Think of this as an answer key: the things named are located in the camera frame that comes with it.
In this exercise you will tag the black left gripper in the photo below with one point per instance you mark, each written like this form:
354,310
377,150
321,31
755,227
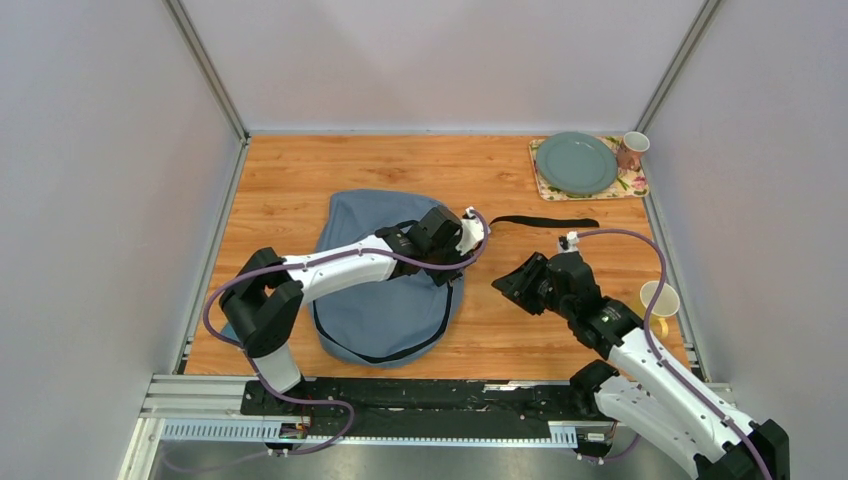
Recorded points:
442,276

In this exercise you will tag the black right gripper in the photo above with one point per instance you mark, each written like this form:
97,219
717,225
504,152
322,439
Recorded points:
517,285

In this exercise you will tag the blue-grey student backpack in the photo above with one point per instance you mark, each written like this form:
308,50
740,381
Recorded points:
381,324

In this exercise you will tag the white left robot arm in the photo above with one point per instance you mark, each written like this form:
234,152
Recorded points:
262,303

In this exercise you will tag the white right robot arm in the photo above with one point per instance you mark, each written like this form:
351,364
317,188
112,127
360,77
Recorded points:
636,382

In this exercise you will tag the teal round plate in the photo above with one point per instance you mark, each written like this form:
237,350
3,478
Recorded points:
576,163

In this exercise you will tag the yellow mug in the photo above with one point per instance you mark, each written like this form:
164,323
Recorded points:
666,306

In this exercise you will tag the floral placemat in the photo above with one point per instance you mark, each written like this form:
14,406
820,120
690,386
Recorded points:
628,183

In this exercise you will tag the pink mug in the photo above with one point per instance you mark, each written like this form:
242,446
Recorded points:
632,147

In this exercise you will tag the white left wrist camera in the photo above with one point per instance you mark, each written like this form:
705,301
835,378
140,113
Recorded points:
474,230

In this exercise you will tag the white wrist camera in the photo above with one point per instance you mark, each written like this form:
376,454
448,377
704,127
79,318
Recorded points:
474,230
568,243

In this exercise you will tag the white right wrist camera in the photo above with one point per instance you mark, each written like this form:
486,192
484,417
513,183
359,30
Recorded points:
568,243

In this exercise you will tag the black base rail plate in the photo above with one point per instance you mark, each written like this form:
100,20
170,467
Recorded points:
417,408

